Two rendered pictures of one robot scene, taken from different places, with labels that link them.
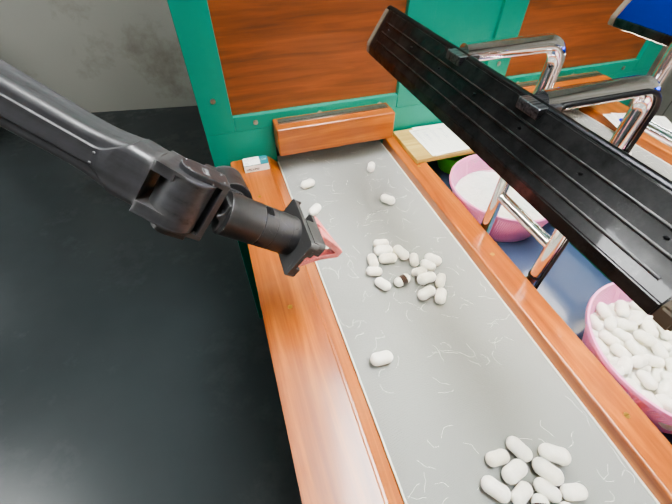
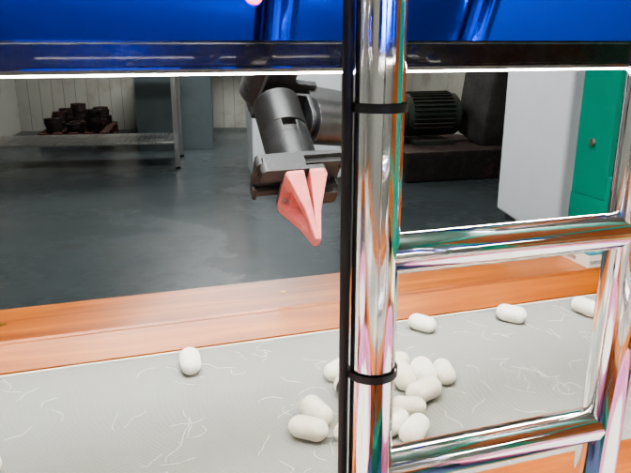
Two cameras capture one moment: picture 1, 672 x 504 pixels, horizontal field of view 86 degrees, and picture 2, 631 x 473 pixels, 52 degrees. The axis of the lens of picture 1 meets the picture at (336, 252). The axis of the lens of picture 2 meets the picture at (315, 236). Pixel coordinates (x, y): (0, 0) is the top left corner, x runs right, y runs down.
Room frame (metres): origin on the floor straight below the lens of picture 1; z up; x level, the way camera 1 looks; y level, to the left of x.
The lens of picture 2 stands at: (0.39, -0.65, 1.06)
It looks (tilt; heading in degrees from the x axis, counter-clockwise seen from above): 17 degrees down; 90
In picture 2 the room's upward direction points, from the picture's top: straight up
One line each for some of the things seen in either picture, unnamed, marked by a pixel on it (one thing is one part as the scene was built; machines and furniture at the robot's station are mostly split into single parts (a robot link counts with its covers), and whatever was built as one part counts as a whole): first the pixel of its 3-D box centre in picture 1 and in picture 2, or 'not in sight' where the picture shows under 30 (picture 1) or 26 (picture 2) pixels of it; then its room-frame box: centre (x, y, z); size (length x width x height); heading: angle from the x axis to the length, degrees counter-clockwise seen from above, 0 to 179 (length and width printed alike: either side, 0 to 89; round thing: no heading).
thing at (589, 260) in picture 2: (256, 164); (584, 253); (0.76, 0.20, 0.77); 0.06 x 0.04 x 0.02; 108
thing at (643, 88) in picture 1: (496, 202); (430, 297); (0.46, -0.27, 0.90); 0.20 x 0.19 x 0.45; 18
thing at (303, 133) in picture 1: (334, 128); not in sight; (0.85, 0.00, 0.83); 0.30 x 0.06 x 0.07; 108
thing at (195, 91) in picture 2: not in sight; (177, 100); (-1.16, 6.73, 0.43); 1.60 x 0.82 x 0.86; 98
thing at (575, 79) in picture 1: (557, 93); not in sight; (1.05, -0.64, 0.83); 0.30 x 0.06 x 0.07; 108
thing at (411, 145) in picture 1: (459, 137); not in sight; (0.90, -0.34, 0.77); 0.33 x 0.15 x 0.01; 108
